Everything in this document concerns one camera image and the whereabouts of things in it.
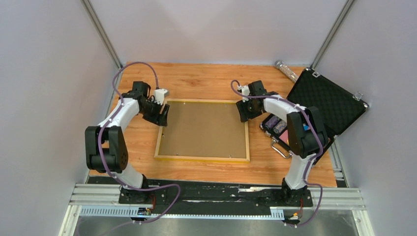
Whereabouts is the purple cable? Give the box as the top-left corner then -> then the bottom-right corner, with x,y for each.
230,80 -> 325,228
75,61 -> 181,236

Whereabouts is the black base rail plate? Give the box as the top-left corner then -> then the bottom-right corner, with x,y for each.
87,176 -> 316,216

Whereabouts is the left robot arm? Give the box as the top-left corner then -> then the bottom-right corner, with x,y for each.
85,81 -> 170,204

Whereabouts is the brown cardboard backing board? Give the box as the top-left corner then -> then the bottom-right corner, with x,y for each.
158,101 -> 247,159

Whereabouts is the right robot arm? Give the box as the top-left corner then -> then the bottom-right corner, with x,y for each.
230,80 -> 328,206

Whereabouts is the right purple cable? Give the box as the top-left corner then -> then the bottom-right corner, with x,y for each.
230,80 -> 325,228

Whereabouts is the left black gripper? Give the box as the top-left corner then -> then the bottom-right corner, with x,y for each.
140,98 -> 170,128

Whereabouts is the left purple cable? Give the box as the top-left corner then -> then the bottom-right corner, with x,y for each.
75,61 -> 181,236

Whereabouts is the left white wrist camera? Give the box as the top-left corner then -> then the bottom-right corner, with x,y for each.
153,88 -> 170,105

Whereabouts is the black aluminium chip case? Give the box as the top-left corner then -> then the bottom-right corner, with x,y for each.
248,68 -> 369,159

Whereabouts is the yellow wooden picture frame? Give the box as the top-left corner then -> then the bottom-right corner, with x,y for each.
153,98 -> 251,164

